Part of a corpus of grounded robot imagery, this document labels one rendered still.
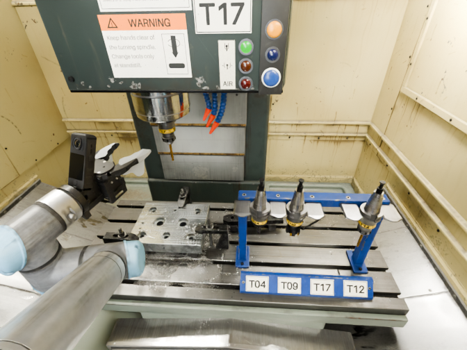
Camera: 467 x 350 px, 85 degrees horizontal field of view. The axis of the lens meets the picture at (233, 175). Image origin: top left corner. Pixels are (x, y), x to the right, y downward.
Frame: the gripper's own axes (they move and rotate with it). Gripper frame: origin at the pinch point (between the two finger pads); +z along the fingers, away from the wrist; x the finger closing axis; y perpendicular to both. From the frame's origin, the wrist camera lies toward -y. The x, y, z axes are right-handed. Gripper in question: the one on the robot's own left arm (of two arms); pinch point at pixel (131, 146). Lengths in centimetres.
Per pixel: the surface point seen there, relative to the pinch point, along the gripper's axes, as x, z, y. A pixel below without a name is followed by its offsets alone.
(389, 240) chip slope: 83, 53, 64
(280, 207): 37.7, 14.0, 22.7
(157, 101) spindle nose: 3.9, 9.1, -9.1
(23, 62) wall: -118, 53, -1
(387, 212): 68, 23, 23
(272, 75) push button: 34.7, 5.1, -18.9
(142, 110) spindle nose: -0.7, 8.0, -6.3
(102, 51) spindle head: 4.2, -3.6, -23.4
